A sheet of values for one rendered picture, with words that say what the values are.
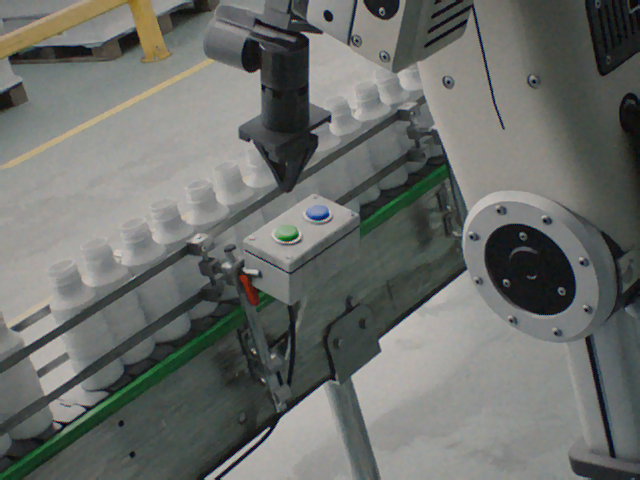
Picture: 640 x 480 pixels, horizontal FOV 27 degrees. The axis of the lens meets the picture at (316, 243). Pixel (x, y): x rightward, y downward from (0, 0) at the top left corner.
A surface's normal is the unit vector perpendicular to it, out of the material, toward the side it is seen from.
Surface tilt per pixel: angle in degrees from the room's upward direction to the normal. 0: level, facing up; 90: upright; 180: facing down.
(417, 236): 90
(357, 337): 90
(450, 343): 0
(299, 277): 110
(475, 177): 101
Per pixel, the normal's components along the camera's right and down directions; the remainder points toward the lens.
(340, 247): 0.76, 0.38
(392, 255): 0.72, 0.08
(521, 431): -0.26, -0.89
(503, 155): -0.58, 0.61
